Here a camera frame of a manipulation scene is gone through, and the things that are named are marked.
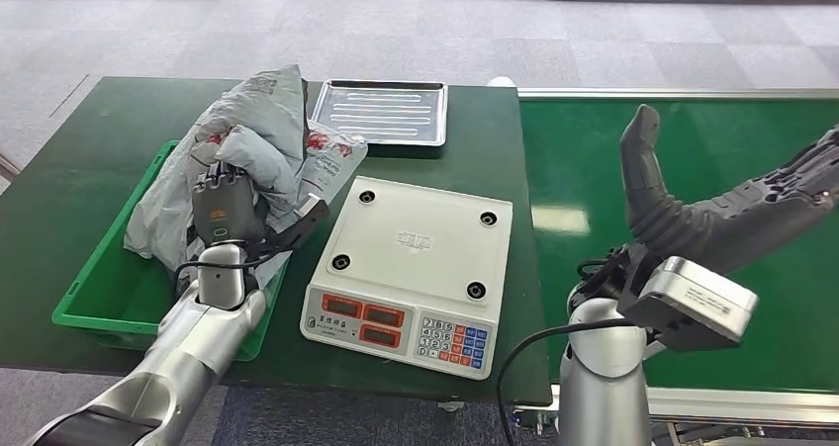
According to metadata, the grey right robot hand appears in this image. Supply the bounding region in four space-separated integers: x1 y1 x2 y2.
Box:
618 104 839 275

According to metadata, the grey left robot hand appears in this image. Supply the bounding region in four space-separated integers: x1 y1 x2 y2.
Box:
190 161 267 248

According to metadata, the small grey package red print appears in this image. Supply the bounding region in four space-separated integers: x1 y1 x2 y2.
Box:
196 63 311 234

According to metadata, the large grey package black logo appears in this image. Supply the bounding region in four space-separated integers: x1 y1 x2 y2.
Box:
123 99 370 291

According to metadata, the green conveyor belt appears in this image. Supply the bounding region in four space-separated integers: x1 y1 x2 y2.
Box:
517 87 839 434

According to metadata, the green plastic bin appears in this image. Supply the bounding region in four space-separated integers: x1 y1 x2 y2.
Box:
51 139 290 364

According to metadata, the silver metal tray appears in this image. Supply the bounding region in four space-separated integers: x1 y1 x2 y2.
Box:
310 79 449 148

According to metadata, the white electronic scale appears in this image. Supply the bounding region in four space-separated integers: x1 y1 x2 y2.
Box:
299 175 514 382

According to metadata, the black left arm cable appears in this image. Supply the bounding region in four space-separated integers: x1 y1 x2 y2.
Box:
173 249 280 284

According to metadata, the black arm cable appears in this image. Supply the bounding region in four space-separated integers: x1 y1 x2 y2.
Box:
496 318 637 446
173 249 280 284

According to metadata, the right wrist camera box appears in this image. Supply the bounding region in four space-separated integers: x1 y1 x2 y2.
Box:
615 252 760 354

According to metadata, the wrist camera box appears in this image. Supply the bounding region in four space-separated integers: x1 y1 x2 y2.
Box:
615 252 760 354
265 192 331 254

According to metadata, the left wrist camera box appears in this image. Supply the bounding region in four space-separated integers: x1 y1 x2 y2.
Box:
265 192 331 254

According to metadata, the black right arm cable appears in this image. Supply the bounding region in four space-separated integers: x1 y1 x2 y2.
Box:
496 318 637 446

